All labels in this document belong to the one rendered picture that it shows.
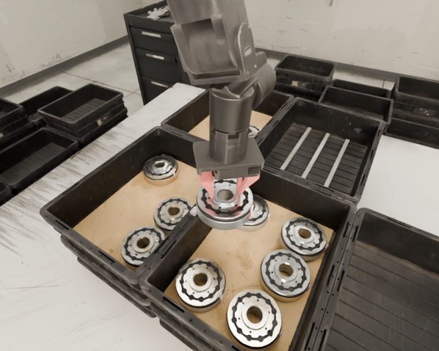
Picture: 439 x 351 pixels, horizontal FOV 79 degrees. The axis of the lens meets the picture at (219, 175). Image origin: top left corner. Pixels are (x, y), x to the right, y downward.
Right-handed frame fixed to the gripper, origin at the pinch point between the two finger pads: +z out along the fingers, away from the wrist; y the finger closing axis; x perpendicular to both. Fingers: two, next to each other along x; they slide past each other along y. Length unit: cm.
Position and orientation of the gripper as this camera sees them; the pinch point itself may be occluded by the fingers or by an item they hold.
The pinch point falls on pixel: (224, 191)
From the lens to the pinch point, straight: 47.4
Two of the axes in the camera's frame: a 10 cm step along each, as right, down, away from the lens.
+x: 1.8, 6.9, -7.0
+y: -9.8, 1.0, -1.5
